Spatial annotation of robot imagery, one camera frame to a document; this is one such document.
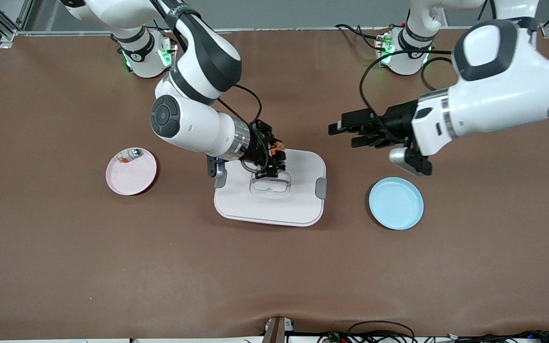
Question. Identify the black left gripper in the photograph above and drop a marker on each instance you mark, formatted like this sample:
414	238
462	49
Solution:
397	120

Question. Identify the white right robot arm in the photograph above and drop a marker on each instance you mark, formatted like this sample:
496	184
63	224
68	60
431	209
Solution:
198	62

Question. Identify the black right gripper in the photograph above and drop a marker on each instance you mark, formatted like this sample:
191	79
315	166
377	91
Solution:
258	145

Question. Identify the small items on pink plate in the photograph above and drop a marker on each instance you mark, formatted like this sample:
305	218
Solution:
129	156

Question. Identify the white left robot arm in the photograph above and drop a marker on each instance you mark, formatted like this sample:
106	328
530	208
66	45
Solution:
503	81

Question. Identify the silver table edge rail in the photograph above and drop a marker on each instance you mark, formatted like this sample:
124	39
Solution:
303	29

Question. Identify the light blue round plate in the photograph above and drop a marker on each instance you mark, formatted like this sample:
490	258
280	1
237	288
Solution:
396	204

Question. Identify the pink round plate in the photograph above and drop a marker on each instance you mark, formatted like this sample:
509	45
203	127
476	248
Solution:
131	178

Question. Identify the pink box with white lid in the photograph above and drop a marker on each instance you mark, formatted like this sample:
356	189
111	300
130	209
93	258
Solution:
274	207

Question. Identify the white left camera bracket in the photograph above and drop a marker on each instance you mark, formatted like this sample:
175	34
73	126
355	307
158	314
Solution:
429	138

